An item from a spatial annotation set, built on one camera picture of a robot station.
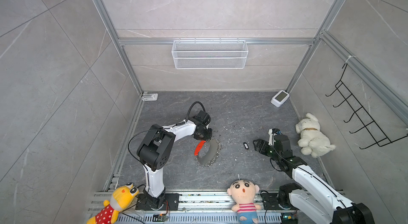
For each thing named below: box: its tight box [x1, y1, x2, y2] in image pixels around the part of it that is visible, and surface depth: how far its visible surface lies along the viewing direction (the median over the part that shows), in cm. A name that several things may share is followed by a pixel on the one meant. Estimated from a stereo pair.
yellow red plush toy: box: [86, 182, 140, 224], surface depth 69 cm
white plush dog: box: [295, 113, 337, 158], surface depth 87 cm
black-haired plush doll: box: [226, 179, 262, 224], surface depth 70 cm
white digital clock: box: [270, 89, 290, 108], surface depth 113 cm
